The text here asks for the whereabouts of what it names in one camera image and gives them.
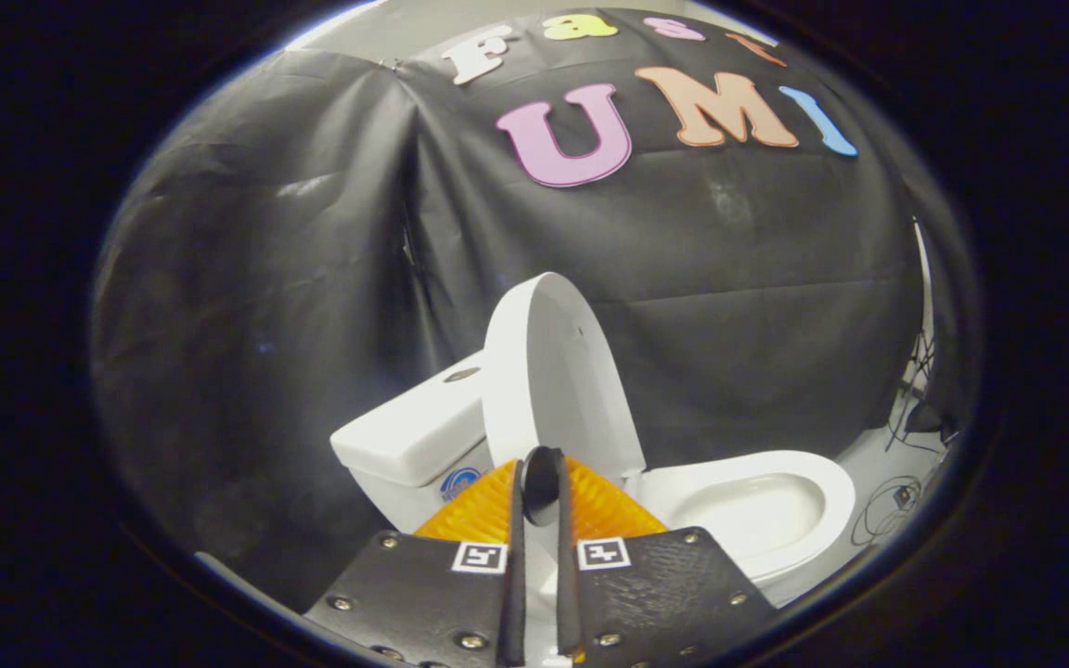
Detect black tripod light stand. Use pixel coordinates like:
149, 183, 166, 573
884, 325, 953, 457

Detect black round lid pull tab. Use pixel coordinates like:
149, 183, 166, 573
521, 446, 565, 528

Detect white toilet lid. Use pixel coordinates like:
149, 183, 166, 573
482, 272, 648, 558

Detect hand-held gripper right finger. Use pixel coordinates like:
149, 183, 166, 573
553, 450, 777, 667

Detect white ceramic toilet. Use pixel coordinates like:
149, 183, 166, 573
330, 351, 858, 610

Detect black backdrop cloth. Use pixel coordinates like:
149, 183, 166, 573
92, 7, 973, 615

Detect tangled black cable loops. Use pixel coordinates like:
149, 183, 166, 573
850, 474, 924, 547

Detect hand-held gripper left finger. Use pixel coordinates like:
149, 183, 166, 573
303, 457, 528, 667

